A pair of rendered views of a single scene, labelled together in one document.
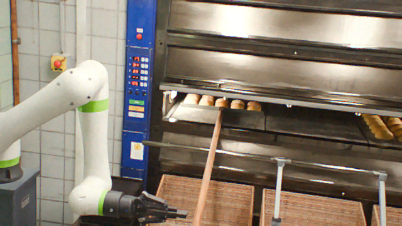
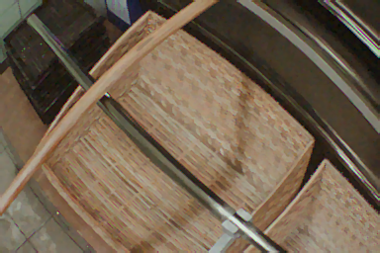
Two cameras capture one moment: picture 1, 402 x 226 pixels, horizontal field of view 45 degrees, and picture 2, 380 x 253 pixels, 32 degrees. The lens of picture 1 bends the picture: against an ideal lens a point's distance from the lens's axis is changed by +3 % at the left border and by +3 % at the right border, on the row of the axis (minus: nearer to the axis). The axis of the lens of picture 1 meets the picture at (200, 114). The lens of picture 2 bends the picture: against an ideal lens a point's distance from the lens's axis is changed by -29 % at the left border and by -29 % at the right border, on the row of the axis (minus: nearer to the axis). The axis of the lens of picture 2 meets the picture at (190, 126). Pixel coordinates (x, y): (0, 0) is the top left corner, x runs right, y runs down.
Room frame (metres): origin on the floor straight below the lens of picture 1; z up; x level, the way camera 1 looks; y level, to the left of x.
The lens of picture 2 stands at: (1.89, -0.82, 2.44)
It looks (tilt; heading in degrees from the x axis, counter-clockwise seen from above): 60 degrees down; 50
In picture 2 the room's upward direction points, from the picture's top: 12 degrees counter-clockwise
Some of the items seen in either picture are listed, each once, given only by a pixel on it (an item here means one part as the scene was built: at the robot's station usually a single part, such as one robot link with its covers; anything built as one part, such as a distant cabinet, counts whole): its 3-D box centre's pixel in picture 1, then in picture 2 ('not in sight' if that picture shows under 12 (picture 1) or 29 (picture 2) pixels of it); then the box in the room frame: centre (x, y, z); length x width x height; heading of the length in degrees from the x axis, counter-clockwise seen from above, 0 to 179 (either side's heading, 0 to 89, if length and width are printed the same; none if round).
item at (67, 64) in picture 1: (61, 63); not in sight; (2.75, 0.83, 1.46); 0.10 x 0.07 x 0.10; 83
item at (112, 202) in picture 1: (115, 203); not in sight; (1.59, 0.28, 1.20); 0.12 x 0.06 x 0.09; 173
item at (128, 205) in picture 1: (134, 206); not in sight; (1.58, 0.21, 1.20); 0.09 x 0.07 x 0.08; 83
